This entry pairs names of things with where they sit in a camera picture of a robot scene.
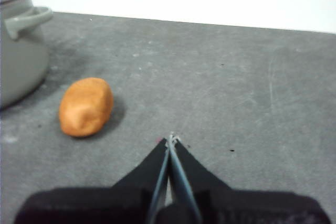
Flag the brown potato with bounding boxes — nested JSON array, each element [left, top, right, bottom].
[[59, 77, 114, 137]]

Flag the pale green electric cooking pot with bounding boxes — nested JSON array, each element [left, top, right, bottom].
[[0, 0, 54, 110]]

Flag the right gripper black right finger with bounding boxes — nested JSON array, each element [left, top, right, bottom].
[[170, 134, 332, 224]]

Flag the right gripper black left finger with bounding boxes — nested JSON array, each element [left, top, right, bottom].
[[14, 137, 169, 224]]

